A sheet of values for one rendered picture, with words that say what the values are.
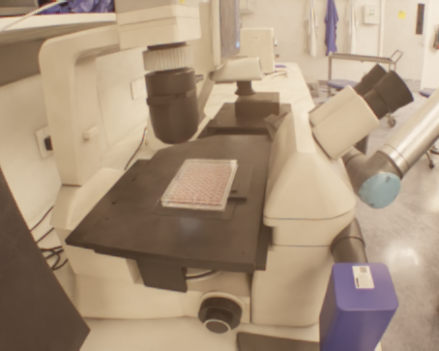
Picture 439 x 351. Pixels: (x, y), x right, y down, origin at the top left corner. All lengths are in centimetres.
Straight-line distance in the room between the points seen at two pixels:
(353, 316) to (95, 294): 41
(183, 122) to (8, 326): 30
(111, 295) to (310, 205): 35
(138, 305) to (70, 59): 39
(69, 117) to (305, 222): 36
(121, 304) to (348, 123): 43
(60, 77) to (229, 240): 32
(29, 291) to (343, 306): 26
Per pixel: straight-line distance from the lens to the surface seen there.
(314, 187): 33
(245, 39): 268
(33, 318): 27
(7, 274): 24
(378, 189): 66
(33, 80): 95
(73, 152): 49
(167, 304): 50
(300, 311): 48
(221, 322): 44
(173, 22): 35
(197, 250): 34
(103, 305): 54
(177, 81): 38
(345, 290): 30
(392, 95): 36
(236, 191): 42
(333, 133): 36
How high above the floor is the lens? 118
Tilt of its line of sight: 28 degrees down
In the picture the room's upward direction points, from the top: 4 degrees counter-clockwise
